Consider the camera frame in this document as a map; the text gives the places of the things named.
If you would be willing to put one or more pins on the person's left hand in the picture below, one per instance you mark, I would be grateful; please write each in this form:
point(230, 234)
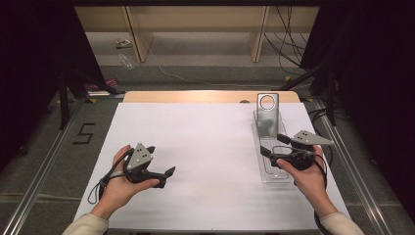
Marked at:
point(120, 191)

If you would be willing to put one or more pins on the wooden table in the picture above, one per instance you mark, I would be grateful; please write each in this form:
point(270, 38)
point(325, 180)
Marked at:
point(195, 97)

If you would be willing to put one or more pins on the white table sheet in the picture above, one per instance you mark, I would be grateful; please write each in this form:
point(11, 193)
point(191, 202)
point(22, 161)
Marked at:
point(195, 196)

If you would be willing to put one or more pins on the person's right hand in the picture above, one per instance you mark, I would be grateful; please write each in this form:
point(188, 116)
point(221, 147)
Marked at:
point(310, 186)

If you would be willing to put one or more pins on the clear plastic ribbed rack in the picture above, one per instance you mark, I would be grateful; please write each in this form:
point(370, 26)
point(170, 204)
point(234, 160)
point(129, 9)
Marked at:
point(277, 176)

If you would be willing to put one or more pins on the grey phone case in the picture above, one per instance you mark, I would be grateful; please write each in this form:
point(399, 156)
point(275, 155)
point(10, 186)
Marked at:
point(267, 117)

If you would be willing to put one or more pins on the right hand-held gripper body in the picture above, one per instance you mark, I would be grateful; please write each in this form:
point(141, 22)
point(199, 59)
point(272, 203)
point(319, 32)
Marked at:
point(301, 158)

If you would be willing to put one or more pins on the beige wooden shelf unit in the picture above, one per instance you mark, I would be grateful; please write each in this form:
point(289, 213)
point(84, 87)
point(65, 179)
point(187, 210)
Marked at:
point(195, 19)

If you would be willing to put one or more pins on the black metal stand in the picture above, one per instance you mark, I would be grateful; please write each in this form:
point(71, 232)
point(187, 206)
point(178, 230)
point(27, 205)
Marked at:
point(63, 101)
point(331, 101)

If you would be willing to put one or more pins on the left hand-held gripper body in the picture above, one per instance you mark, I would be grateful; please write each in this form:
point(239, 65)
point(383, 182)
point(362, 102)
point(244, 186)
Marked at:
point(138, 160)

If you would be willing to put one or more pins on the aluminium floor rail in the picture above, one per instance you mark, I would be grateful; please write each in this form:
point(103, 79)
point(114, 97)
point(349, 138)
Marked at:
point(355, 176)
point(36, 186)

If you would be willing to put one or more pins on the clear plastic piece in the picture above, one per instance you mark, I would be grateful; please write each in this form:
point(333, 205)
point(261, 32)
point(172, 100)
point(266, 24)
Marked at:
point(125, 62)

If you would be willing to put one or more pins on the black curtain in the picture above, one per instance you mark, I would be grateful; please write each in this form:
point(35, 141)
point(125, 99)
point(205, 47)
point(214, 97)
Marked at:
point(375, 81)
point(32, 65)

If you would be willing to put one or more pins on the pink item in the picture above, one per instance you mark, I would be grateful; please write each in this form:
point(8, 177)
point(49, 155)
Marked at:
point(109, 83)

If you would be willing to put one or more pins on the small grey floor item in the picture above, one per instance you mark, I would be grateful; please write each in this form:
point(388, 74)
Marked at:
point(123, 42)

